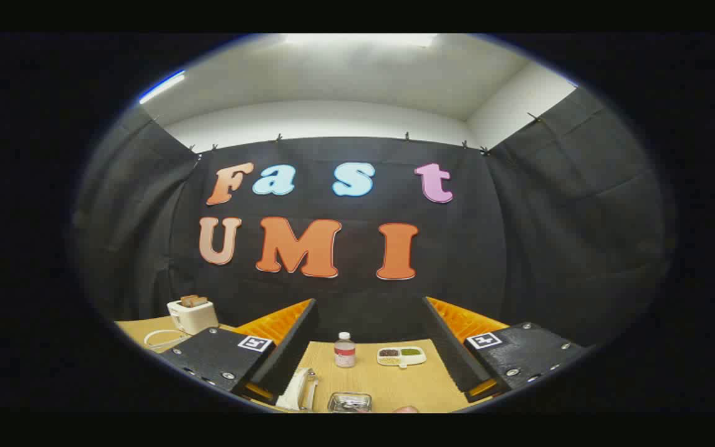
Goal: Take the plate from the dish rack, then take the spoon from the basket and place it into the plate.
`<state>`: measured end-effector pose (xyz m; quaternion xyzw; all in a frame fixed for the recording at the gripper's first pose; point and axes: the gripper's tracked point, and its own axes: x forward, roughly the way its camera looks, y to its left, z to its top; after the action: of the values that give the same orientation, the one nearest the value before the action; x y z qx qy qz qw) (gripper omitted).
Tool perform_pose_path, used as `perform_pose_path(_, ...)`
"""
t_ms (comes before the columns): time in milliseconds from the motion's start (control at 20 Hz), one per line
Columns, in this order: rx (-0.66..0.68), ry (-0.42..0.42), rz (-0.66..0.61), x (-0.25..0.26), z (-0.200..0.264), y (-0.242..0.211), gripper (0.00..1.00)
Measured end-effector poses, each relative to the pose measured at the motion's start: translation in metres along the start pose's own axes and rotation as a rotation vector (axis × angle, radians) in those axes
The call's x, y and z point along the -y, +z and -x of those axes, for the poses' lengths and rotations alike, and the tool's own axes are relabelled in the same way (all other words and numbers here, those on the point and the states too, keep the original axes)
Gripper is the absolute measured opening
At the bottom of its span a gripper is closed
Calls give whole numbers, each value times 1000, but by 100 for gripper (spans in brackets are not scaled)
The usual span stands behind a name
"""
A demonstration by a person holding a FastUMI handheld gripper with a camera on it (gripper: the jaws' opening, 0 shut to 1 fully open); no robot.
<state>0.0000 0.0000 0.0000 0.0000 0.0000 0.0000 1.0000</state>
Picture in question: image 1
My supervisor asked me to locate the white divided dish with beans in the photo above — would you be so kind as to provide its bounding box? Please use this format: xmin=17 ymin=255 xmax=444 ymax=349
xmin=376 ymin=346 xmax=427 ymax=369

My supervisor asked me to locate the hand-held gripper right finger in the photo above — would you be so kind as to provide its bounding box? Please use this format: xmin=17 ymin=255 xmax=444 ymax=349
xmin=421 ymin=296 xmax=588 ymax=403

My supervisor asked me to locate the black backdrop cloth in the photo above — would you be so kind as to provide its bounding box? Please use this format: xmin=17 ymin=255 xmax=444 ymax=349
xmin=75 ymin=87 xmax=668 ymax=348

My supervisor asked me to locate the white wire dish rack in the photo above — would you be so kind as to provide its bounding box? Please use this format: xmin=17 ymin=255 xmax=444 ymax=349
xmin=143 ymin=328 xmax=319 ymax=412

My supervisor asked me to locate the white toaster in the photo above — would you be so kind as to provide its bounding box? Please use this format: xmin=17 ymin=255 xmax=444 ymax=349
xmin=167 ymin=298 xmax=220 ymax=336

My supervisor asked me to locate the clear water bottle red label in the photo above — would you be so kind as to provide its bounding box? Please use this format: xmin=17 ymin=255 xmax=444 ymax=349
xmin=334 ymin=332 xmax=356 ymax=368

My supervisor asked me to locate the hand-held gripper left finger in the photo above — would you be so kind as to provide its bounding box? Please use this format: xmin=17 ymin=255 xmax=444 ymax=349
xmin=158 ymin=298 xmax=320 ymax=407

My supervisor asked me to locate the small metal wire basket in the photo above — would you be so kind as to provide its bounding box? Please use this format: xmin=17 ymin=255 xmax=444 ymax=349
xmin=327 ymin=392 xmax=373 ymax=413

